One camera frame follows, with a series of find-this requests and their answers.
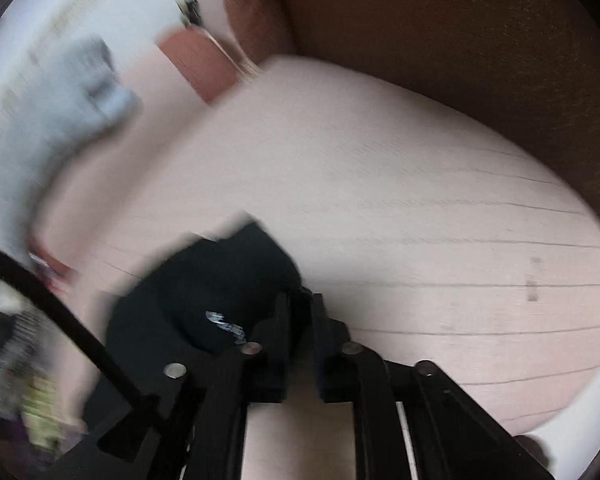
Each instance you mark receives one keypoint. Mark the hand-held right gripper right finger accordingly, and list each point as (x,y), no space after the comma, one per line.
(320,355)

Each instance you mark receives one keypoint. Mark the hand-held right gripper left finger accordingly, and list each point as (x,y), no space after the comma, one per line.
(282,355)

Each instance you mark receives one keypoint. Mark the black pants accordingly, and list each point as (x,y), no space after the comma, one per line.
(220,280)

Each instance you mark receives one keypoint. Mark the reddish brown wooden panel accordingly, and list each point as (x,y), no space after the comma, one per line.
(200,62)

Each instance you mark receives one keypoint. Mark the light grey cloth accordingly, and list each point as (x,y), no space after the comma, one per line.
(45,125)

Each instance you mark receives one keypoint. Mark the brown sofa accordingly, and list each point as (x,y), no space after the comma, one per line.
(455,35)

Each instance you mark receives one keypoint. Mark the small dark object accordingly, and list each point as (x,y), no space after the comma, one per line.
(190,10)

